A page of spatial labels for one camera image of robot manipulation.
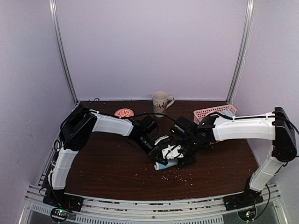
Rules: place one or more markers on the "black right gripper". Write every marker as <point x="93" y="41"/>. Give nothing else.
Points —
<point x="191" y="160"/>

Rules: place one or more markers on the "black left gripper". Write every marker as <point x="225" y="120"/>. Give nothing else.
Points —
<point x="154" y="153"/>

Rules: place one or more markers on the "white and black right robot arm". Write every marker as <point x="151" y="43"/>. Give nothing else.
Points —
<point x="215" y="127"/>

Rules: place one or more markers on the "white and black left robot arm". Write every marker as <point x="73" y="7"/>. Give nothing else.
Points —
<point x="76" y="130"/>

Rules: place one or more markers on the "red and white patterned bowl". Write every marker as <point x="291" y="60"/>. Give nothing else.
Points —
<point x="124" y="112"/>

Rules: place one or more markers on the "white mug with coral pattern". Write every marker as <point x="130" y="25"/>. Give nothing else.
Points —
<point x="161" y="102"/>

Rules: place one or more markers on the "light blue folded towel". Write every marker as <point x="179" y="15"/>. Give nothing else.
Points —
<point x="227" y="112"/>

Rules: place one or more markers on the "right round circuit board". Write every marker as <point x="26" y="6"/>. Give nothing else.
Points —
<point x="247" y="215"/>

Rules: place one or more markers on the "round circuit board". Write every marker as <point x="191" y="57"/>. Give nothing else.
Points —
<point x="59" y="215"/>
<point x="247" y="215"/>

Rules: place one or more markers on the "left round circuit board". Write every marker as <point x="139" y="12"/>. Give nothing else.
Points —
<point x="59" y="215"/>

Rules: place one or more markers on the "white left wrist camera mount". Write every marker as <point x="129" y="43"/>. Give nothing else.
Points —
<point x="160" y="139"/>

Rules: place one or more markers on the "aluminium front rail frame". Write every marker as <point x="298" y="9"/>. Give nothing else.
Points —
<point x="207" y="210"/>

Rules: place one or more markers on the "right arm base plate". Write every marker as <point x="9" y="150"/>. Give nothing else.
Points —
<point x="241" y="200"/>

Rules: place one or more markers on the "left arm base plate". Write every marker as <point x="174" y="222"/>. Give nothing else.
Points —
<point x="66" y="202"/>

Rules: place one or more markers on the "aluminium right corner post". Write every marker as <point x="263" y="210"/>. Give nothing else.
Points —
<point x="240" y="62"/>

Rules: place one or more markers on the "aluminium corner post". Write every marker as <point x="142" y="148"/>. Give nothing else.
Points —
<point x="240" y="62"/>
<point x="62" y="55"/>

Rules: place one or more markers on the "aluminium left corner post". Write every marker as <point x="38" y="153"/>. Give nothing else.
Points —
<point x="62" y="55"/>

